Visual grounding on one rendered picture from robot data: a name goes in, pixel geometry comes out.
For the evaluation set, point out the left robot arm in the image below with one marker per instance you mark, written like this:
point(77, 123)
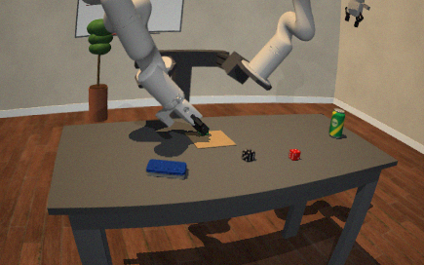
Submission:
point(299, 23)

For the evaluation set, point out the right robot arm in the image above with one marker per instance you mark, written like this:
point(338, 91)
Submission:
point(129, 19)

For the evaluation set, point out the black die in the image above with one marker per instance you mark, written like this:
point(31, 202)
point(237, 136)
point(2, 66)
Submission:
point(248, 155)

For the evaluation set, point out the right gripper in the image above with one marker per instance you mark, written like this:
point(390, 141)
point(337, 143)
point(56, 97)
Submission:
point(191, 115)

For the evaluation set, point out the tan flat mat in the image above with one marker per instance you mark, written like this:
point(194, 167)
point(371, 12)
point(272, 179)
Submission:
point(212, 140)

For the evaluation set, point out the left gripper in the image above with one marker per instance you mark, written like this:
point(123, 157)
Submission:
point(355, 9)

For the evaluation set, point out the red die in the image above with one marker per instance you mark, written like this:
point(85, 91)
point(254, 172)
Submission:
point(294, 154)

